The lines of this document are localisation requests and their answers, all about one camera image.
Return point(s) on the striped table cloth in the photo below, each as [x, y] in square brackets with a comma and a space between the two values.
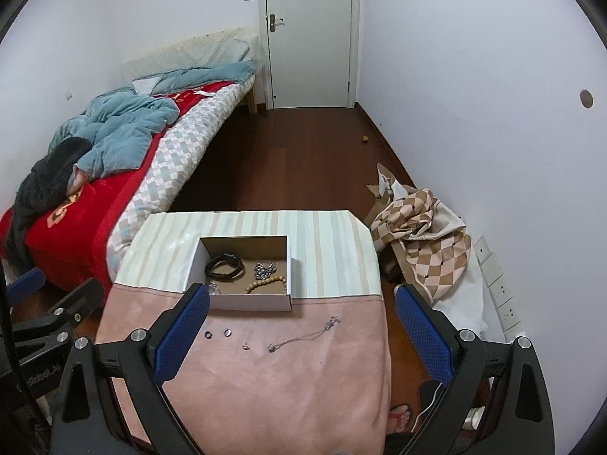
[327, 251]

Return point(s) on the blue quilt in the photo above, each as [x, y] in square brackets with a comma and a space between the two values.
[123, 137]

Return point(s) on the wooden bed leg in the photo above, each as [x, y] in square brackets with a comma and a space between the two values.
[252, 99]

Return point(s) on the bed with red blanket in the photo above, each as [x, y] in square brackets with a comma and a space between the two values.
[85, 227]

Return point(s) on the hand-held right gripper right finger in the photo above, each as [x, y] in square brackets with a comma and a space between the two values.
[424, 336]

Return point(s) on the white wall socket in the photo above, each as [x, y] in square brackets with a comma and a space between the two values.
[501, 291]
[510, 316]

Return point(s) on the round wall hole cover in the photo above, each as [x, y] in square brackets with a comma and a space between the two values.
[586, 99]

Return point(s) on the pink table cloth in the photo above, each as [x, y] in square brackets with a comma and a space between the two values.
[294, 388]

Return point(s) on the white cloth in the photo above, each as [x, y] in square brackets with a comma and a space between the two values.
[462, 303]

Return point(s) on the silver ornate jewelry piece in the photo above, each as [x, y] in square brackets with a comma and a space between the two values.
[263, 270]

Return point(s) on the white bed headboard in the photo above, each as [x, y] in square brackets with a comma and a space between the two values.
[156, 59]

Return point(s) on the checked bed sheet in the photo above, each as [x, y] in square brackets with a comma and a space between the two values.
[189, 137]

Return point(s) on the white door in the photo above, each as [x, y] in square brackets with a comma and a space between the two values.
[308, 33]

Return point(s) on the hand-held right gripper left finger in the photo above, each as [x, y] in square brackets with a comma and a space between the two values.
[182, 336]

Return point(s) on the white cardboard box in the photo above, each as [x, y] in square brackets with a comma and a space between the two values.
[246, 301]

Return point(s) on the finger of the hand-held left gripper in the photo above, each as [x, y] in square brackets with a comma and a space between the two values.
[26, 284]
[71, 304]

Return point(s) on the brown checked cloth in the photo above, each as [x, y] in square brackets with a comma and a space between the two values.
[427, 241]

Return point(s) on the red flip-flop sandal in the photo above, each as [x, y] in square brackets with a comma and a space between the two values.
[396, 416]

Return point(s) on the dark grey cloth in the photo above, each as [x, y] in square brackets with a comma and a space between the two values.
[42, 185]

